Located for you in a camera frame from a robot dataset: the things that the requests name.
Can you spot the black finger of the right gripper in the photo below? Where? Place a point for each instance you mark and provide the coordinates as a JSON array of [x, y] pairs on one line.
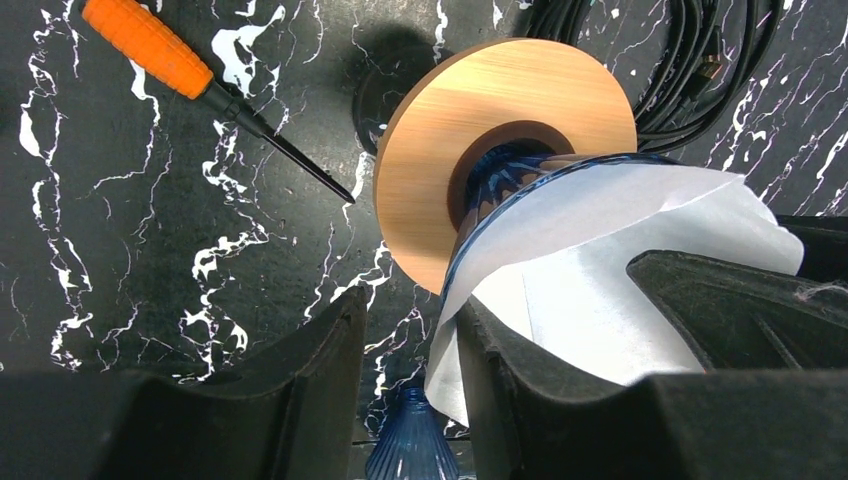
[[738, 317]]

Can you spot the orange handled screwdriver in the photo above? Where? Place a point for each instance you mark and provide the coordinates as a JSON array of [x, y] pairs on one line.
[[145, 39]]

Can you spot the white paper coffee filter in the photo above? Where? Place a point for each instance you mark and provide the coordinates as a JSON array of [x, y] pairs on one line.
[[709, 213]]

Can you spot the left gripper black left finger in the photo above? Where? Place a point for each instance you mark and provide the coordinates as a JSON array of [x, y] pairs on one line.
[[287, 412]]

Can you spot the blue plastic dripper cone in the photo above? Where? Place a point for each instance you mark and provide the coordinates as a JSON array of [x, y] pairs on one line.
[[503, 192]]

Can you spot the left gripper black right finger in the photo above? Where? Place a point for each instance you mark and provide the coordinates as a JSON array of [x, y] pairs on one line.
[[533, 416]]

